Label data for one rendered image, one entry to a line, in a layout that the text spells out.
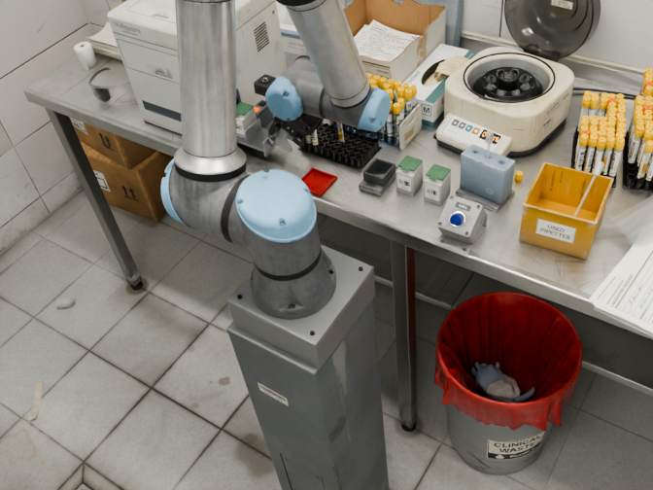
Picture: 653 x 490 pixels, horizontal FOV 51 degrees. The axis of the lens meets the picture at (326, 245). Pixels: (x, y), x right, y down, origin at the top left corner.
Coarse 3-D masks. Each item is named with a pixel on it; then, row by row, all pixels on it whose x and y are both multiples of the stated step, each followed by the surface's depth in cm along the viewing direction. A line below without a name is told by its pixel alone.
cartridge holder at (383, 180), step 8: (376, 160) 151; (384, 160) 150; (368, 168) 149; (376, 168) 152; (384, 168) 151; (392, 168) 148; (368, 176) 148; (376, 176) 147; (384, 176) 146; (392, 176) 149; (360, 184) 149; (368, 184) 148; (376, 184) 148; (384, 184) 147; (376, 192) 147
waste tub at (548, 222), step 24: (552, 168) 134; (528, 192) 129; (552, 192) 138; (576, 192) 135; (600, 192) 133; (528, 216) 128; (552, 216) 126; (576, 216) 136; (600, 216) 127; (528, 240) 133; (552, 240) 130; (576, 240) 127
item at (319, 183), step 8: (312, 168) 155; (304, 176) 153; (312, 176) 154; (320, 176) 154; (328, 176) 153; (336, 176) 152; (312, 184) 152; (320, 184) 152; (328, 184) 151; (312, 192) 150; (320, 192) 149
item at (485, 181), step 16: (464, 160) 139; (480, 160) 137; (496, 160) 136; (512, 160) 136; (464, 176) 142; (480, 176) 139; (496, 176) 136; (512, 176) 138; (464, 192) 144; (480, 192) 142; (496, 192) 139; (512, 192) 142; (496, 208) 140
